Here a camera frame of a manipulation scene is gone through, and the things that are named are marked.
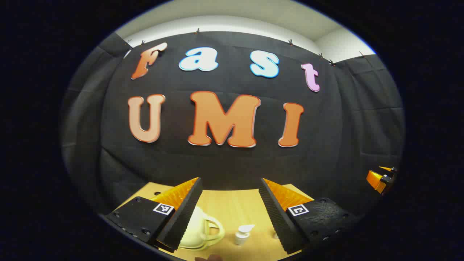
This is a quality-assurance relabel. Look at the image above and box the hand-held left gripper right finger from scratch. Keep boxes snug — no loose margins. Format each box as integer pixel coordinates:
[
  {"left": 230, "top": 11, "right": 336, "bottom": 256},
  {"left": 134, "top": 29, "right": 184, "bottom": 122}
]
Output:
[{"left": 258, "top": 177, "right": 363, "bottom": 254}]

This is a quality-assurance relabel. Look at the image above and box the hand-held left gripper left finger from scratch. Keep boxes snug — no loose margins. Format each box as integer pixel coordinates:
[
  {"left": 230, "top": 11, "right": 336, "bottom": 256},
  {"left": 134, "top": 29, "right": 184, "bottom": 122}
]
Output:
[{"left": 104, "top": 177, "right": 203, "bottom": 253}]

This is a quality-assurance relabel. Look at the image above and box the white pump bottle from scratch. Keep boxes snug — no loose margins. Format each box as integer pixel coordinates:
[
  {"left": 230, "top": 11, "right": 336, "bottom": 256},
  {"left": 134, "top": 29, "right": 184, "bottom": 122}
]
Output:
[{"left": 234, "top": 224, "right": 256, "bottom": 246}]

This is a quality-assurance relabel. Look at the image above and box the pale yellow suitcase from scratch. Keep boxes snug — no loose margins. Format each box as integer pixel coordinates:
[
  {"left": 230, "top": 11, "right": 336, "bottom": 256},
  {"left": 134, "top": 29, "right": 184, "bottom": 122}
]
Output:
[{"left": 179, "top": 206, "right": 226, "bottom": 251}]

